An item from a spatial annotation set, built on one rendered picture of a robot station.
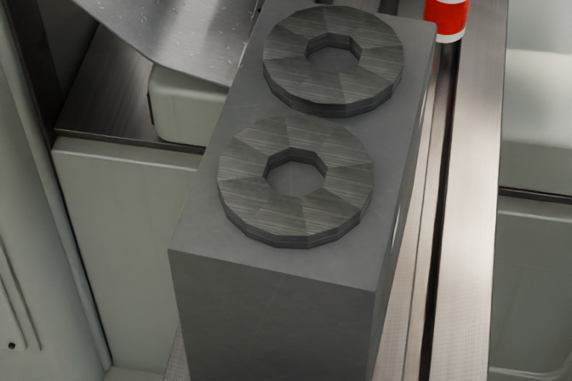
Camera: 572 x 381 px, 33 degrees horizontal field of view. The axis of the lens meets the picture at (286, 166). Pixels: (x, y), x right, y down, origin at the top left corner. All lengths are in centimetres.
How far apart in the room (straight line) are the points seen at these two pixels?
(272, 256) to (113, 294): 86
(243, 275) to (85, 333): 92
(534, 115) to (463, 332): 36
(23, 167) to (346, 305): 66
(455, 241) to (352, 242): 25
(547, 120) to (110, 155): 49
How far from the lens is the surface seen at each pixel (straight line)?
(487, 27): 95
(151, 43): 99
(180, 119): 106
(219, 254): 54
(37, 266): 128
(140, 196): 117
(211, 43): 101
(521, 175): 105
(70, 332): 142
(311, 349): 59
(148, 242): 125
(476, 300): 75
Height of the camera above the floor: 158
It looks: 51 degrees down
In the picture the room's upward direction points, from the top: 1 degrees counter-clockwise
